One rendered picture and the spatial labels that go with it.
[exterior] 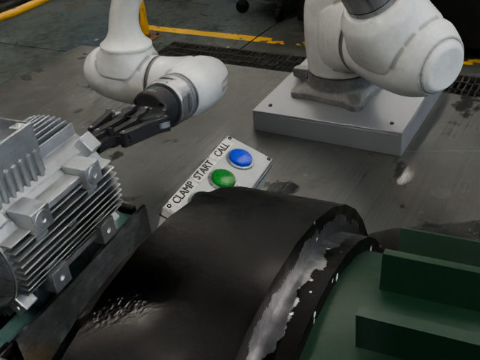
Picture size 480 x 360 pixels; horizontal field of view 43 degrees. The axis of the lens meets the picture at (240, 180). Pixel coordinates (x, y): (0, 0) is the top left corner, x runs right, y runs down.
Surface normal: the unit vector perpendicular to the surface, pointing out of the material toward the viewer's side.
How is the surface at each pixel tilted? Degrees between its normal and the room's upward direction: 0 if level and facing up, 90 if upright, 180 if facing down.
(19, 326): 0
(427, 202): 0
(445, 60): 96
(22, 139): 90
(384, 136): 90
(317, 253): 14
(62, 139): 88
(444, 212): 0
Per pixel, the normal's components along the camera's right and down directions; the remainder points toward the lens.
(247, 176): 0.27, -0.71
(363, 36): -0.67, 0.38
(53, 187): -0.10, -0.84
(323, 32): -0.86, 0.29
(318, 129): -0.50, 0.51
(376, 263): 0.07, -0.97
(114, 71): -0.39, 0.35
